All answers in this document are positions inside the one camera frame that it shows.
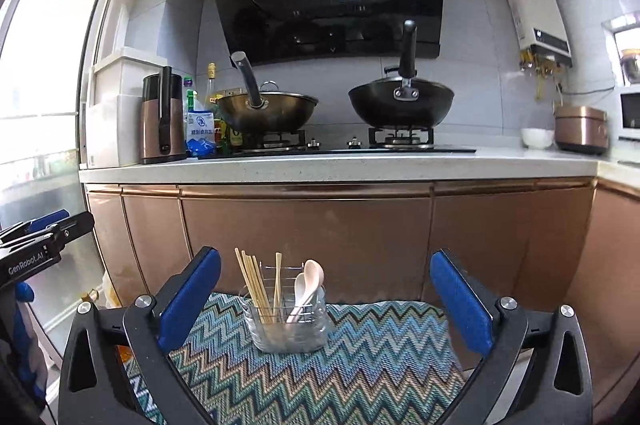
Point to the white storage box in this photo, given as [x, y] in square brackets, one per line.
[117, 105]

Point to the copper electric kettle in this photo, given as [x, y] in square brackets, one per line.
[161, 125]

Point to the black wok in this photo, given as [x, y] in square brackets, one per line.
[400, 105]

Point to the white microwave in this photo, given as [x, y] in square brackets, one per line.
[631, 112]

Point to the copper rice cooker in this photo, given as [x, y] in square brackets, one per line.
[581, 130]

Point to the copper base cabinets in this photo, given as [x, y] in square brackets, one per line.
[350, 230]

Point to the gold cap oil bottle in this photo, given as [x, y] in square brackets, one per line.
[212, 90]

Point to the blue white salt bag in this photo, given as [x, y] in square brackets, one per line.
[200, 130]

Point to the black gas stove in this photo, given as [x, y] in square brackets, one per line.
[340, 149]

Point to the white water heater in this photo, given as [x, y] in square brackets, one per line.
[537, 15]

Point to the zigzag woven mat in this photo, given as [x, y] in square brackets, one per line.
[325, 385]

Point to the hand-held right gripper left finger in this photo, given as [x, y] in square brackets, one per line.
[190, 300]

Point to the person's left hand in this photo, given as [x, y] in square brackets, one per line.
[27, 335]

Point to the brown glass jug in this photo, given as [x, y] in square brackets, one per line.
[111, 292]

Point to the white bowl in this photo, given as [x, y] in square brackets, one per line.
[537, 139]

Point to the glass sliding door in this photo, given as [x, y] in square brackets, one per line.
[45, 80]

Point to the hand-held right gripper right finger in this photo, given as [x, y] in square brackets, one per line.
[462, 300]

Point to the steel wok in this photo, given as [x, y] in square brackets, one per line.
[270, 110]

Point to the white ceramic spoon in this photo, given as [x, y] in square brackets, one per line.
[314, 272]
[300, 287]

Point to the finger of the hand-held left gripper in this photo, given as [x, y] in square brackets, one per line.
[47, 218]
[35, 260]

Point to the bundle of wooden chopsticks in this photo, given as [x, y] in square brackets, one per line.
[252, 285]

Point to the yellow label seasoning bottle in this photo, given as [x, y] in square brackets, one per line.
[225, 132]

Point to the yellow gas pipe fittings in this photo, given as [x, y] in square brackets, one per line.
[540, 72]

